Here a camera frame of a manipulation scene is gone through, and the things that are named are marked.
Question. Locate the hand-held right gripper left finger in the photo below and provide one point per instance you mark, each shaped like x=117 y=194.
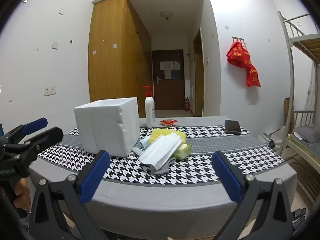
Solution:
x=96 y=175

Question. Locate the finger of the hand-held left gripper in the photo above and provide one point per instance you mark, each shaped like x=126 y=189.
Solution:
x=35 y=124
x=47 y=136

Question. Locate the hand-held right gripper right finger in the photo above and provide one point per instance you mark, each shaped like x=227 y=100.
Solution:
x=226 y=177

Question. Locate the white foam box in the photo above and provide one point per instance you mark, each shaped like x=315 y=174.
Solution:
x=105 y=130

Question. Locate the clear bag with green vegetable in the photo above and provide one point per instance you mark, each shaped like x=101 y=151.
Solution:
x=183 y=151

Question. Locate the gray face mask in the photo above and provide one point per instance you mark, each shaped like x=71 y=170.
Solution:
x=162 y=170

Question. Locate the white foam sheet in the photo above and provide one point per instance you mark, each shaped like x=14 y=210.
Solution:
x=160 y=152

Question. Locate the yellow foam net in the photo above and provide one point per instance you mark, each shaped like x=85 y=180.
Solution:
x=156 y=133

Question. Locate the person's left hand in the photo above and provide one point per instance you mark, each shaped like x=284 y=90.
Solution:
x=23 y=195

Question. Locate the black phone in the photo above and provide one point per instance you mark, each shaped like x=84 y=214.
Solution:
x=232 y=127

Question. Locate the red snack packet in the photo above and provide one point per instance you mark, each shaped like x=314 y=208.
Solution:
x=168 y=122

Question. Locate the white pump bottle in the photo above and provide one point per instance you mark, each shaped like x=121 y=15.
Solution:
x=149 y=112

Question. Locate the red fire extinguisher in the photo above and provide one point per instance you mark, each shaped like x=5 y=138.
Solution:
x=187 y=105

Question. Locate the black slippers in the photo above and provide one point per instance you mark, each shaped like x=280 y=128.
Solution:
x=298 y=218

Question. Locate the wooden board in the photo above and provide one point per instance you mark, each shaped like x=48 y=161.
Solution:
x=286 y=115

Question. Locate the gray pillow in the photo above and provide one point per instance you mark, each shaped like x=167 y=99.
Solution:
x=306 y=133

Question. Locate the wooden side door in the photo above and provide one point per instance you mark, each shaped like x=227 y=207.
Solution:
x=198 y=80

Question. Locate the brown door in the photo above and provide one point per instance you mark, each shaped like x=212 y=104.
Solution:
x=168 y=92

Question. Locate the wooden wardrobe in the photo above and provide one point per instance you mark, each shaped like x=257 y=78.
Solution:
x=112 y=55

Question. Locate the blue door notice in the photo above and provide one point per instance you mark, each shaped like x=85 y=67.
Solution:
x=174 y=74

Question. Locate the white door notice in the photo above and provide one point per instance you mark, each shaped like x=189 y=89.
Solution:
x=165 y=65
x=167 y=74
x=176 y=65

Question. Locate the red hanging cloth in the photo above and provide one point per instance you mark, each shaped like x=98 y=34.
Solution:
x=240 y=57

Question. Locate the metal bunk bed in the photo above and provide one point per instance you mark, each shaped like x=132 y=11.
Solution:
x=308 y=45

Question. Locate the ceiling lamp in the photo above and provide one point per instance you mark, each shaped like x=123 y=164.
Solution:
x=166 y=14

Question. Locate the white wall socket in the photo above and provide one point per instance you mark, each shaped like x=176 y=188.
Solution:
x=46 y=91

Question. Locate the white wall switch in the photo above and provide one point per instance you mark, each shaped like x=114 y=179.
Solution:
x=52 y=90
x=61 y=11
x=55 y=45

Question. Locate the wall hook rack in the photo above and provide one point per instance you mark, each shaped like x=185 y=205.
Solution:
x=237 y=38

